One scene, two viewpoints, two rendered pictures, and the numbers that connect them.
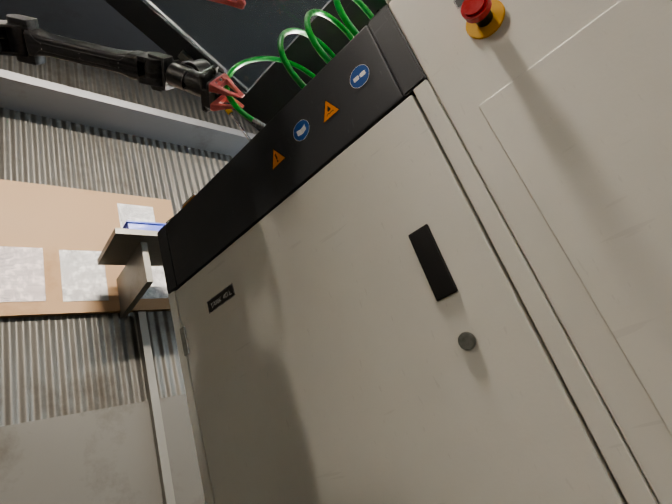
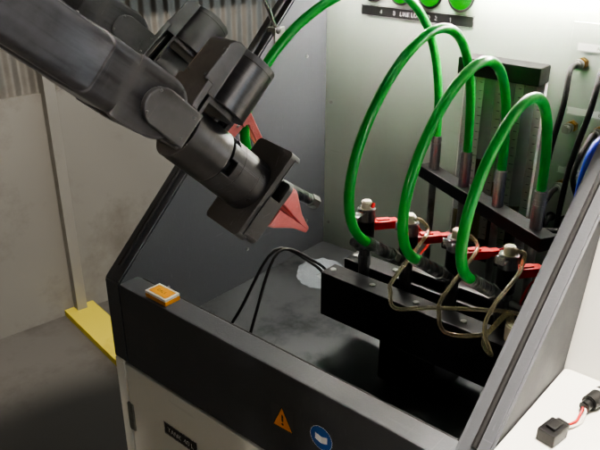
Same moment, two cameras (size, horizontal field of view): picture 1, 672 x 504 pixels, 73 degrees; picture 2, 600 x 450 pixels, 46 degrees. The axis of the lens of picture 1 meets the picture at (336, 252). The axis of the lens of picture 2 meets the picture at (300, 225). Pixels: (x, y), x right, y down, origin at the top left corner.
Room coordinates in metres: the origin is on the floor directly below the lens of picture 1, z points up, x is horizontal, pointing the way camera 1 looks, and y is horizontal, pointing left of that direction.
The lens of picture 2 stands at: (-0.10, -0.08, 1.54)
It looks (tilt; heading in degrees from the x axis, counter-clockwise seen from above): 25 degrees down; 7
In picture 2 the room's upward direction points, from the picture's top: straight up
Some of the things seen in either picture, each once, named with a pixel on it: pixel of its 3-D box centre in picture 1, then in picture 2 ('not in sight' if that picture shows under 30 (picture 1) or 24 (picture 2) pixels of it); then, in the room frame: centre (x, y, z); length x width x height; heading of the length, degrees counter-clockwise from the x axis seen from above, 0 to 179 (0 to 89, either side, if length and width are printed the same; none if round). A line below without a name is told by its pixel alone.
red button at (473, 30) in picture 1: (479, 11); not in sight; (0.44, -0.27, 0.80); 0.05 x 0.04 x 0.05; 56
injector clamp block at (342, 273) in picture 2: not in sight; (423, 335); (0.85, -0.15, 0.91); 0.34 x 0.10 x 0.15; 56
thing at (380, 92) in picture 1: (266, 177); (264, 395); (0.72, 0.08, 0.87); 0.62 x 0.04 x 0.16; 56
